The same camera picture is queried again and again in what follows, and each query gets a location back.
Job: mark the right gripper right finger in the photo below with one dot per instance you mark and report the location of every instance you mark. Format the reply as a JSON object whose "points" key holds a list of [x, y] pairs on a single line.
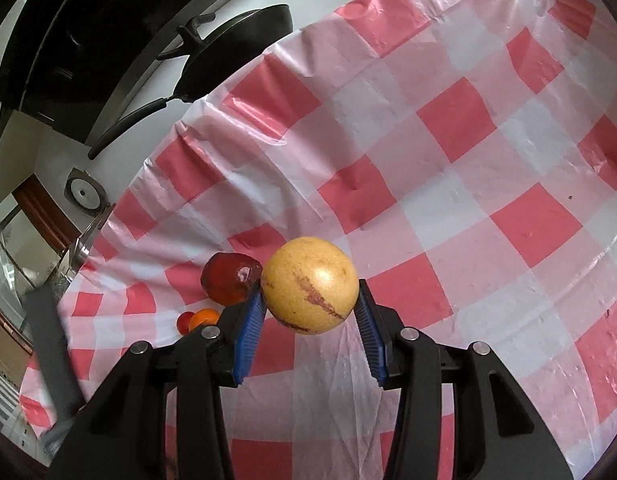
{"points": [[498, 432]]}

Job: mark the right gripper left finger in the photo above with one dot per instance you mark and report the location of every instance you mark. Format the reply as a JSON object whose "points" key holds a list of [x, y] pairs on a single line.
{"points": [[120, 432]]}

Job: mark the yellow striped melon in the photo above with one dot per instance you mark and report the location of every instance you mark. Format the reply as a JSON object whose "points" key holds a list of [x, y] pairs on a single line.
{"points": [[310, 285]]}

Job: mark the small red tomato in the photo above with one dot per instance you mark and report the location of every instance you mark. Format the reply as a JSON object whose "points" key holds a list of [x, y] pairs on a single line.
{"points": [[183, 322]]}

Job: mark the small orange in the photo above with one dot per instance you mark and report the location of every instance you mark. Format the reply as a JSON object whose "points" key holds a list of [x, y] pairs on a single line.
{"points": [[203, 317]]}

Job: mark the dark red apple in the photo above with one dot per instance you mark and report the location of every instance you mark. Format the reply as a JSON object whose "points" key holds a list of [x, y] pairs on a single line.
{"points": [[228, 277]]}

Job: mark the red white checkered tablecloth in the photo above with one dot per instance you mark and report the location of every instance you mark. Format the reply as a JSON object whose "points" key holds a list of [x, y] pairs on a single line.
{"points": [[462, 153]]}

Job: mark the black frying pan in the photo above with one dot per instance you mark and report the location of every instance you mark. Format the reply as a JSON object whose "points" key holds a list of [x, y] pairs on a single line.
{"points": [[210, 60]]}

